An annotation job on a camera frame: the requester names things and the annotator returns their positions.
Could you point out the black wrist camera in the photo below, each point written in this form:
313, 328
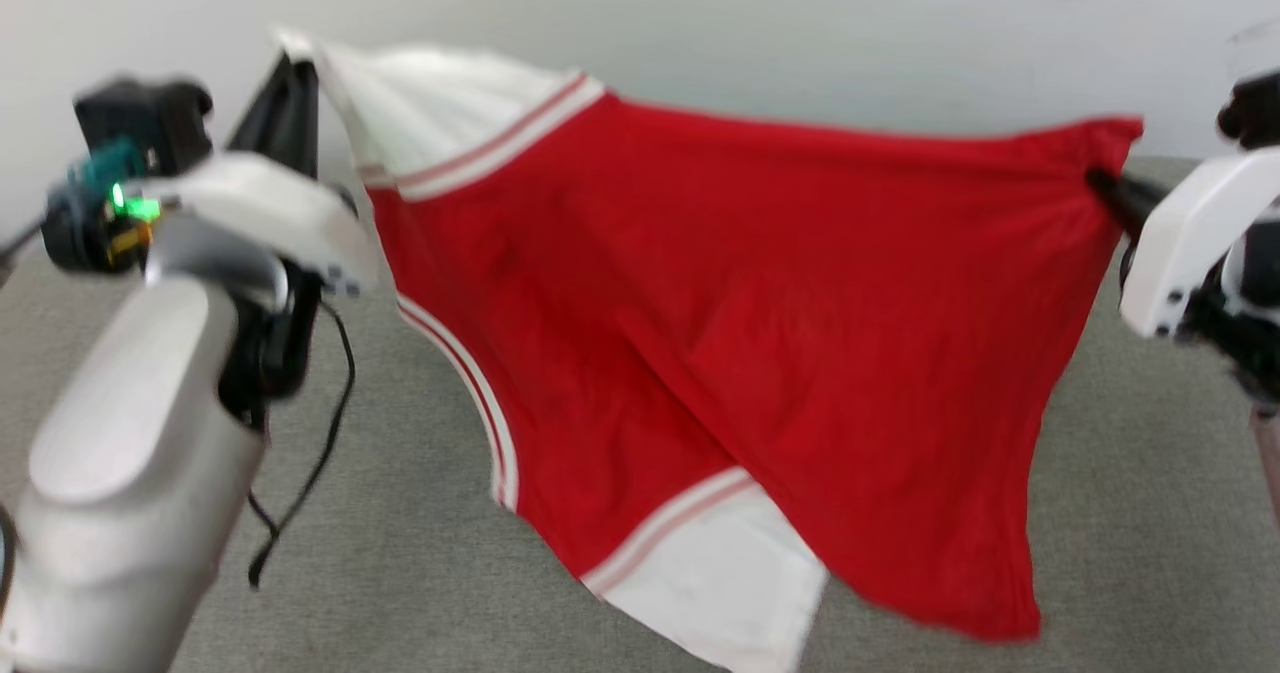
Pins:
1255, 108
150, 118

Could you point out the red and white garment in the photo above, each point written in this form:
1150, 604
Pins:
750, 303

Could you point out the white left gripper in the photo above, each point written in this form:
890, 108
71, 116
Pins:
270, 213

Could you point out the teal left camera connector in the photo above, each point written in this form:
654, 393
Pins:
100, 165

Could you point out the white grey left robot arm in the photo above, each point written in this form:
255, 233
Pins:
130, 473

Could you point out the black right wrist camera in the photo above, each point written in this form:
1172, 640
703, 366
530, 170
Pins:
1255, 108

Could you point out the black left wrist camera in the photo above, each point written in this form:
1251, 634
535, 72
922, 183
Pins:
150, 118

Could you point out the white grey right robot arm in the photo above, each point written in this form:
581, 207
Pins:
1250, 343

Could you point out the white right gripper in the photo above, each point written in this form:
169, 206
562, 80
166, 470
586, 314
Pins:
1185, 243

